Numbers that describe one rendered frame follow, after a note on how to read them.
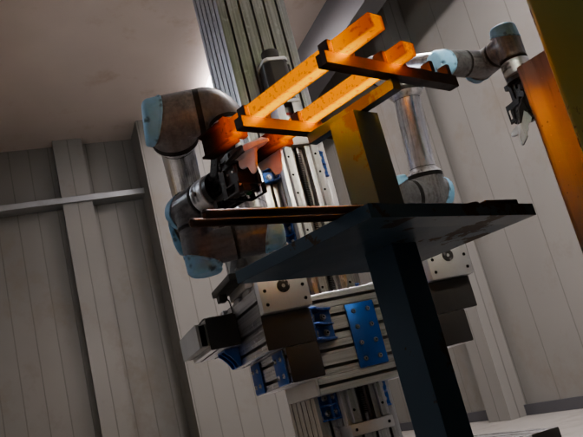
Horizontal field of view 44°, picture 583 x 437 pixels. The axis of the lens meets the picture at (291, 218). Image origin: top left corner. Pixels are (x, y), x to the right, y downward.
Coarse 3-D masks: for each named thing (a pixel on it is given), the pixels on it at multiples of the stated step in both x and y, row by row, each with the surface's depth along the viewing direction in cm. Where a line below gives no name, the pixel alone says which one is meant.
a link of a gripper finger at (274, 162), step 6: (282, 150) 141; (270, 156) 142; (276, 156) 141; (264, 162) 143; (270, 162) 142; (276, 162) 141; (264, 168) 143; (270, 168) 142; (276, 168) 141; (282, 168) 140; (276, 174) 141
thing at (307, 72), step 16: (368, 16) 102; (352, 32) 104; (368, 32) 103; (336, 48) 107; (352, 48) 107; (304, 64) 112; (288, 80) 114; (304, 80) 113; (272, 96) 117; (288, 96) 117; (256, 112) 120; (208, 128) 130; (224, 128) 125; (208, 144) 131; (224, 144) 127
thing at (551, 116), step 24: (528, 72) 128; (552, 72) 124; (528, 96) 128; (552, 96) 124; (552, 120) 125; (552, 144) 125; (576, 144) 121; (576, 168) 121; (576, 192) 121; (576, 216) 122
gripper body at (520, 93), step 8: (512, 80) 193; (520, 80) 194; (504, 88) 199; (512, 88) 197; (520, 88) 194; (512, 96) 197; (520, 96) 192; (512, 104) 195; (528, 104) 190; (512, 112) 195; (528, 112) 191; (512, 120) 196
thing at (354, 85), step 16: (400, 48) 113; (400, 64) 116; (352, 80) 121; (368, 80) 119; (336, 96) 123; (352, 96) 124; (304, 112) 129; (320, 112) 127; (272, 144) 134; (288, 144) 136
